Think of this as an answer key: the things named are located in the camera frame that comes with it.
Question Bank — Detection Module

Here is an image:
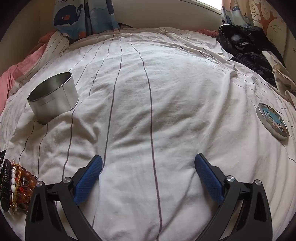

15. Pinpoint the round silver metal tin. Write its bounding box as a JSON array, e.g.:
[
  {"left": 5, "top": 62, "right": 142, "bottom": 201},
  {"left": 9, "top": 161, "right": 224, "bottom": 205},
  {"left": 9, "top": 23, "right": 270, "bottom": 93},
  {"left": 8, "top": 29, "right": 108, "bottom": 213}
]
[{"left": 27, "top": 72, "right": 79, "bottom": 125}]

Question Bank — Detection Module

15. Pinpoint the pink cloth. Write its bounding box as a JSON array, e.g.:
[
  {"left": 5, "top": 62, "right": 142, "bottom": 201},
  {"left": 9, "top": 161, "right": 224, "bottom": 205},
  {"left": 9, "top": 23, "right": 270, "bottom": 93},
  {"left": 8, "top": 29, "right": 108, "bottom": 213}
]
[{"left": 0, "top": 31, "right": 56, "bottom": 114}]

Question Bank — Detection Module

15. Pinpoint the white bead bracelet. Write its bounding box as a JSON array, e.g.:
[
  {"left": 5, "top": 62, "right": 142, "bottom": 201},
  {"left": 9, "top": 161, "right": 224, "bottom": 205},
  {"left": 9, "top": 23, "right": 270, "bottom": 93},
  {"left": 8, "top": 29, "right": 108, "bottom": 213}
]
[{"left": 9, "top": 162, "right": 18, "bottom": 200}]

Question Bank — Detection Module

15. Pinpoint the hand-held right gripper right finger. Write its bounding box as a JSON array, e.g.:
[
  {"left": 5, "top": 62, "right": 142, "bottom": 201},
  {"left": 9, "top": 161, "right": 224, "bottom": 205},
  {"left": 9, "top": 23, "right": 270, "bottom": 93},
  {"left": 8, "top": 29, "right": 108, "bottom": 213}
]
[{"left": 194, "top": 153, "right": 273, "bottom": 241}]

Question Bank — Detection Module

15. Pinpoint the dark knit cloth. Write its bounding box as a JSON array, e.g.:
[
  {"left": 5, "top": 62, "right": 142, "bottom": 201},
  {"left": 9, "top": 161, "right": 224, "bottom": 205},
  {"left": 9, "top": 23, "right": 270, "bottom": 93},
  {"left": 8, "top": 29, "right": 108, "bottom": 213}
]
[{"left": 230, "top": 52, "right": 278, "bottom": 87}]

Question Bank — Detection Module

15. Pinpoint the white striped bedsheet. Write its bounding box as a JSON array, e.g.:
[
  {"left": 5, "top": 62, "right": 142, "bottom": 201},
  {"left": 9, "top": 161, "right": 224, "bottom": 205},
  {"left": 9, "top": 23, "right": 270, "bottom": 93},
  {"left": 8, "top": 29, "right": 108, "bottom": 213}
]
[{"left": 0, "top": 27, "right": 296, "bottom": 241}]

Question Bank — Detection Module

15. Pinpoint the cream cloth bag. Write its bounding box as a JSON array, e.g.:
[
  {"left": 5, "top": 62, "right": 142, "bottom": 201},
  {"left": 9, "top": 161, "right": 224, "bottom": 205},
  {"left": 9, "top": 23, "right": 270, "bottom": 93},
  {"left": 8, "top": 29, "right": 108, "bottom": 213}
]
[{"left": 262, "top": 50, "right": 296, "bottom": 105}]

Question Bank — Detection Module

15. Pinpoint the round printed tin lid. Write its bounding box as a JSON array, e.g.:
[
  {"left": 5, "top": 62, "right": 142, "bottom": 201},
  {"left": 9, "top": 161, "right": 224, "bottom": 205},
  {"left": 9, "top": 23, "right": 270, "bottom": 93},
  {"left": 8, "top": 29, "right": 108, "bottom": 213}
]
[{"left": 256, "top": 103, "right": 289, "bottom": 141}]

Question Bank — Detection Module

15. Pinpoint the cream tree print curtain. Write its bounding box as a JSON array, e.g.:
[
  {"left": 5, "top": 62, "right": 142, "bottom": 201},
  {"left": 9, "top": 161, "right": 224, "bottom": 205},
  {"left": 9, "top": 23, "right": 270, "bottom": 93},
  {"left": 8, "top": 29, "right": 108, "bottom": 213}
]
[{"left": 243, "top": 0, "right": 288, "bottom": 58}]

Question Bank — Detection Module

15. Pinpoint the black plastic bag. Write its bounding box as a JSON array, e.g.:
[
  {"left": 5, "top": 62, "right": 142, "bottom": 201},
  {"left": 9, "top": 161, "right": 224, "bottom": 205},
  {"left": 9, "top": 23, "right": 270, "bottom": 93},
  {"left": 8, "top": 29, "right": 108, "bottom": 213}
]
[{"left": 218, "top": 23, "right": 278, "bottom": 58}]

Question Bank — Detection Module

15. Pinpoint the blue whale print curtain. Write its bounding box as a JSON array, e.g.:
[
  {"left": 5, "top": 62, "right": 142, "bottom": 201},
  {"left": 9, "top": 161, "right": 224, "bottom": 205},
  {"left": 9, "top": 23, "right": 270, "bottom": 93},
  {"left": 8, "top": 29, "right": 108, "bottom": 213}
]
[
  {"left": 220, "top": 0, "right": 255, "bottom": 26},
  {"left": 52, "top": 0, "right": 121, "bottom": 39}
]

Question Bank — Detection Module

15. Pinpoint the amber bead bracelet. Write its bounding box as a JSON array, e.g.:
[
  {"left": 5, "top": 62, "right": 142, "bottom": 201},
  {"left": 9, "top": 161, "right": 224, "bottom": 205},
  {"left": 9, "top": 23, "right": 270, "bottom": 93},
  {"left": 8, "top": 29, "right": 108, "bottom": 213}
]
[{"left": 14, "top": 164, "right": 38, "bottom": 209}]

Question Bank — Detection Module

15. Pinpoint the black beaded bracelet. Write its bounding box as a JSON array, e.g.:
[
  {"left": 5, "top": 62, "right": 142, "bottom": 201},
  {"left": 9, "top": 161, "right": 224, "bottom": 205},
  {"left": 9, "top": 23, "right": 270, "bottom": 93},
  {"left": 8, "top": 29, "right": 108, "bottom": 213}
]
[{"left": 0, "top": 159, "right": 12, "bottom": 211}]

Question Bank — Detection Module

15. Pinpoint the gold chain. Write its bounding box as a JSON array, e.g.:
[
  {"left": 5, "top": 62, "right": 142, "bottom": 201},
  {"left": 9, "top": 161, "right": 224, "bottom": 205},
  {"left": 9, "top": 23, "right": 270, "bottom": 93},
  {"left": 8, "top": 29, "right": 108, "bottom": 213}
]
[{"left": 10, "top": 163, "right": 22, "bottom": 212}]

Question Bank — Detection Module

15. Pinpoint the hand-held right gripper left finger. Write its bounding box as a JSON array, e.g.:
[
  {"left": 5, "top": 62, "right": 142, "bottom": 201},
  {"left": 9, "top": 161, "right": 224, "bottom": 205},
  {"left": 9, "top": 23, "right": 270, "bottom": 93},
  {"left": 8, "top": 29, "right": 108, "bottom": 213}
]
[{"left": 25, "top": 154, "right": 103, "bottom": 241}]

